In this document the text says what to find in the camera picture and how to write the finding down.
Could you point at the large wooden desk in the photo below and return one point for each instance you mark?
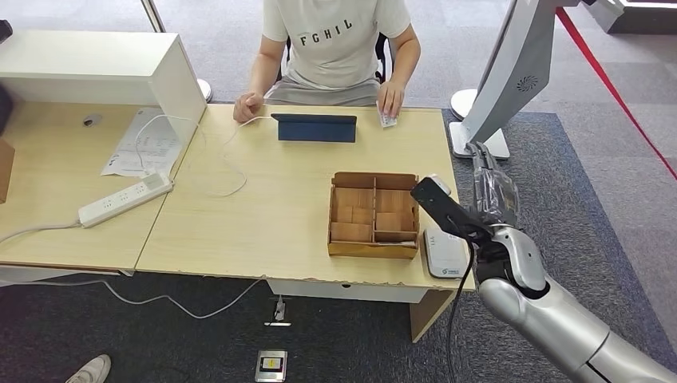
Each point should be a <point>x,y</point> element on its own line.
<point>275,211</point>

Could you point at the white ID card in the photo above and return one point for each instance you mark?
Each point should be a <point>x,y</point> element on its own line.
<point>389,122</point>

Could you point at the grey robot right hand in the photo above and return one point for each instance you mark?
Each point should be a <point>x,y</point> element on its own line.
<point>497,198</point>

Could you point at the white floor platform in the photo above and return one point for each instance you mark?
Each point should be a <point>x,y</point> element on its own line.
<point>634,21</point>

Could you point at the brown cardboard box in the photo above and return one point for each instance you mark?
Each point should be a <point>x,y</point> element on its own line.
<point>5,172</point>

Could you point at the metal stanchion pole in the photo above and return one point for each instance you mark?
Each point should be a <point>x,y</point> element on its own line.
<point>153,17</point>

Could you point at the floor plug outlet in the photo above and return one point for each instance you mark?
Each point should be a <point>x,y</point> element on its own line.
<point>278,314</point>

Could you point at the white round stanchion base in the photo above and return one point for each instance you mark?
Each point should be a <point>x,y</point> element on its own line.
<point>204,91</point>

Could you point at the person's left hand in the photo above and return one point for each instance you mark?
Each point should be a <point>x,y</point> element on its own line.
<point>391,98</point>

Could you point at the person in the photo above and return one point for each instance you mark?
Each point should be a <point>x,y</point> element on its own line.
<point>333,53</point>

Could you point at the blue tablet with case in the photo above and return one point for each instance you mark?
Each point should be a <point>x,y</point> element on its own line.
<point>316,131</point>

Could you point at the large black object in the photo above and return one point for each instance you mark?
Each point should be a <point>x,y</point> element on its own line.
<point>4,111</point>

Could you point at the grey card reader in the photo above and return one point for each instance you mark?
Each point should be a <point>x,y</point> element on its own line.
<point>441,259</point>

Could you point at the small wooden side desk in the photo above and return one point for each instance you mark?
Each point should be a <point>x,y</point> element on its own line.
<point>47,174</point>

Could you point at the printed paper sheet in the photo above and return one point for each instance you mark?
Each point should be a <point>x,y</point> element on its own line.
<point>127,156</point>

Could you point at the dark grey floor rug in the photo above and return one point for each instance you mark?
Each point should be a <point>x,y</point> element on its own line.
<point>158,343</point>

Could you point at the small black device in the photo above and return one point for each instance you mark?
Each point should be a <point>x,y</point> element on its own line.
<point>4,30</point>

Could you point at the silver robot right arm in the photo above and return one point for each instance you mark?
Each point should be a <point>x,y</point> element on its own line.
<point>550,322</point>

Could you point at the silver kiosk stand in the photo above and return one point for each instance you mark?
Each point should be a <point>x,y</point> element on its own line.
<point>515,69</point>

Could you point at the red barrier tape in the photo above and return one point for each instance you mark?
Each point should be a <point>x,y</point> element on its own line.
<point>608,84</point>

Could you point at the wooden room key card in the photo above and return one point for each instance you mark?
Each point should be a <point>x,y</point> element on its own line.
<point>353,215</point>
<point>350,231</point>
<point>393,221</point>
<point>353,197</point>
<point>393,201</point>

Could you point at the person's right hand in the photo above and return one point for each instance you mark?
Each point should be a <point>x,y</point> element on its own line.
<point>248,107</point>

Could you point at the white power strip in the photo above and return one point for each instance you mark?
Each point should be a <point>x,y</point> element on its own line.
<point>124,201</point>

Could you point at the white shoe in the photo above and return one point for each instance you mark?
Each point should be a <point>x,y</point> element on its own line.
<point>91,370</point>

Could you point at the person's left forearm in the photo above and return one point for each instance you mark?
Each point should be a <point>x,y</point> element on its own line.
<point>406,61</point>

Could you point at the metal floor socket box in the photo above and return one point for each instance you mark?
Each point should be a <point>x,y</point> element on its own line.
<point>271,366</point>

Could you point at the white round floor base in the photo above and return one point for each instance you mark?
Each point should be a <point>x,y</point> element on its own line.
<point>463,103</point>

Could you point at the white desk partition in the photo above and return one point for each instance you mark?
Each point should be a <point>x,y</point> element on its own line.
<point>90,58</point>

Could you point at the wooden compartment box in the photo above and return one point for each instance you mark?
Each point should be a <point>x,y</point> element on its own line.
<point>373,249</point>

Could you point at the person's right forearm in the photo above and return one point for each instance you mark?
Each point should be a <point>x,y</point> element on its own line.
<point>263,71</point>

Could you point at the black office chair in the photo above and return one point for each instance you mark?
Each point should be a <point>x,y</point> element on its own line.
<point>382,58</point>

